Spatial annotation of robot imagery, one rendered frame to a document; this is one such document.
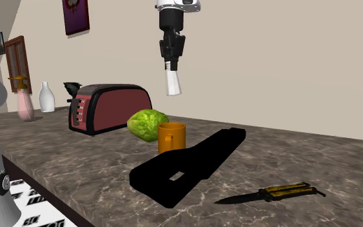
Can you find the red black toaster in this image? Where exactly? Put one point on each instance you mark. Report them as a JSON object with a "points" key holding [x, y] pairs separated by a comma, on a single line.
{"points": [[118, 107]]}

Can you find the black jagged object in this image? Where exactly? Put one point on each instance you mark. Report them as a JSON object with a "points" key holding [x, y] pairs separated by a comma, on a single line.
{"points": [[72, 88]]}

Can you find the white vase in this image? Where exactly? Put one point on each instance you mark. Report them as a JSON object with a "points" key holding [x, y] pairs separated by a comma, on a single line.
{"points": [[46, 99]]}

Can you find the green lettuce head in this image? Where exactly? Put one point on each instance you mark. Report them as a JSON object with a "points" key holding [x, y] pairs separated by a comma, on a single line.
{"points": [[145, 124]]}

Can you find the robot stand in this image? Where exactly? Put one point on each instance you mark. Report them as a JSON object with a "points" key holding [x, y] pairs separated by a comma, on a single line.
{"points": [[33, 207]]}

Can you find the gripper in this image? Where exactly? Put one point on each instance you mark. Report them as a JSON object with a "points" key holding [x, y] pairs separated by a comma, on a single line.
{"points": [[171, 22]]}

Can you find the white shaker bottle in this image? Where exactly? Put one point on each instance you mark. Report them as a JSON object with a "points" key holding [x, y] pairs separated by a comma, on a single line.
{"points": [[173, 83]]}

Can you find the purple wall picture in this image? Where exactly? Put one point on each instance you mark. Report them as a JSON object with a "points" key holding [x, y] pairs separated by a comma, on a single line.
{"points": [[76, 15]]}

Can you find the brown wooden window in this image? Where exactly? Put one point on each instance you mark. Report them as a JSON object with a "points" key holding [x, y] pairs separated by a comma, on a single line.
{"points": [[17, 64]]}

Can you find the orange mug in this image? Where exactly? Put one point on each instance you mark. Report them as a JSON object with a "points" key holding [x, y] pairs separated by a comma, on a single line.
{"points": [[173, 136]]}

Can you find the black flat long block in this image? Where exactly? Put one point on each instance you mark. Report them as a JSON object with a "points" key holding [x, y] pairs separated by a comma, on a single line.
{"points": [[197, 160]]}

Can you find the pink bottle with yellow pump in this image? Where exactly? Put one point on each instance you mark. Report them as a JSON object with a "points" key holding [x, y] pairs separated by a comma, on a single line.
{"points": [[24, 105]]}

